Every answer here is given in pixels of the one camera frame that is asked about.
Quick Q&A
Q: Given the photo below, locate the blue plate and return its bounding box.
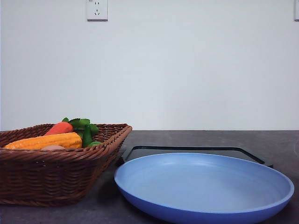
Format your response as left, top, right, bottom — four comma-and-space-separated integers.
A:
114, 153, 294, 224

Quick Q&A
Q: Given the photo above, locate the brown egg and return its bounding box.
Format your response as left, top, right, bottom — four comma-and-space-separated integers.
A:
41, 145, 65, 150

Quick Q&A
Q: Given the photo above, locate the brown wicker basket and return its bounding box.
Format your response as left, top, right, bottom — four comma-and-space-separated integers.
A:
0, 123, 132, 207

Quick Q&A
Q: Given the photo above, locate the black tray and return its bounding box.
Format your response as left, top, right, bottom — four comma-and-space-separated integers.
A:
120, 146, 274, 168

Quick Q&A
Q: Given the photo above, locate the green pepper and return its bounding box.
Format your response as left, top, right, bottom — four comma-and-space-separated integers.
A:
82, 124, 101, 148

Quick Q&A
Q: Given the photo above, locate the orange carrot with green leaves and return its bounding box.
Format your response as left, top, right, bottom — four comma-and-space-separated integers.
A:
45, 118, 98, 145

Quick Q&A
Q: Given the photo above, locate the yellow corn cob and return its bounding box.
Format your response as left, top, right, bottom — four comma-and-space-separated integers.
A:
4, 133, 83, 150

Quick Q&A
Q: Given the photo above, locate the white wall socket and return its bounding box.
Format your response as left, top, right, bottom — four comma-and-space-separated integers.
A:
86, 0, 108, 22

